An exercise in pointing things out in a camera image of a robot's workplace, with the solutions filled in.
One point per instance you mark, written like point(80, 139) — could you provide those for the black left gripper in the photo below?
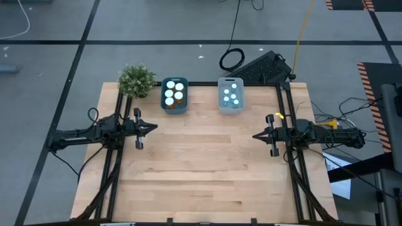
point(137, 128)

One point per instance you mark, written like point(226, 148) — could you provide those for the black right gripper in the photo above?
point(279, 135)

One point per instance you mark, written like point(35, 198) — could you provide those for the orange pill bottle white cap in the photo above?
point(178, 95)
point(169, 101)
point(179, 86)

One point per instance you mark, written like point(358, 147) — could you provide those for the orange pill bottle mixed-colour pills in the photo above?
point(169, 93)

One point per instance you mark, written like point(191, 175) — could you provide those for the blue pill bottle white cap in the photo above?
point(225, 99)
point(234, 85)
point(226, 91)
point(235, 101)
point(233, 96)

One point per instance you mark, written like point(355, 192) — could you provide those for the orange pill bottle plastic-wrapped cap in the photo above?
point(170, 84)

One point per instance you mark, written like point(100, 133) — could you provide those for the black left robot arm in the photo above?
point(78, 135)

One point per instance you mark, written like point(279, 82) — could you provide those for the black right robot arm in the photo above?
point(339, 138)

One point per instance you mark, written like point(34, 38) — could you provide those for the grey plastic bin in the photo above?
point(230, 110)

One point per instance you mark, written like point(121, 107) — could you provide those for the teal plastic bin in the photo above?
point(185, 103)

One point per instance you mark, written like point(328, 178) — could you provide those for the green potted plant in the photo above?
point(136, 80)

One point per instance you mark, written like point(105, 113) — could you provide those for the yellow connector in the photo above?
point(330, 124)

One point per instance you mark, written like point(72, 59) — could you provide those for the white sheet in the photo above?
point(342, 188)

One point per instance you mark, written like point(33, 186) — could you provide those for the black bar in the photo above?
point(361, 168)

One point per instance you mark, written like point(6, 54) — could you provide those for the grey metal stand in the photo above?
point(391, 125)

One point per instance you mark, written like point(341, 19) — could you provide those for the hazard-striped black floor mat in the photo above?
point(377, 75)
point(348, 4)

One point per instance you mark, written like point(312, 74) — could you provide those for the grey floor block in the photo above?
point(7, 69)

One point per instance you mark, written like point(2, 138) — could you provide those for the black metal table frame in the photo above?
point(201, 83)

